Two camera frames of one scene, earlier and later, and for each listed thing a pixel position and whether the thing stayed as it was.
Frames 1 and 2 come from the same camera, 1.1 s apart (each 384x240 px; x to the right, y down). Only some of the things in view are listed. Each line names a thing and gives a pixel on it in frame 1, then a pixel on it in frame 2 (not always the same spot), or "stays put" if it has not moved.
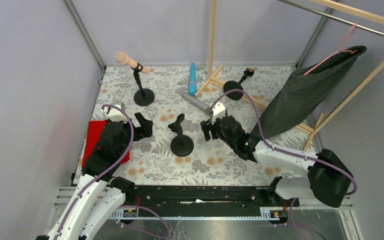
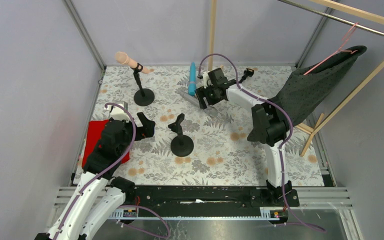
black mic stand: x=142 y=97 stays put
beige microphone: x=122 y=58 stays put
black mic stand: x=182 y=145 stays put
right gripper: x=214 y=128 to x=202 y=96
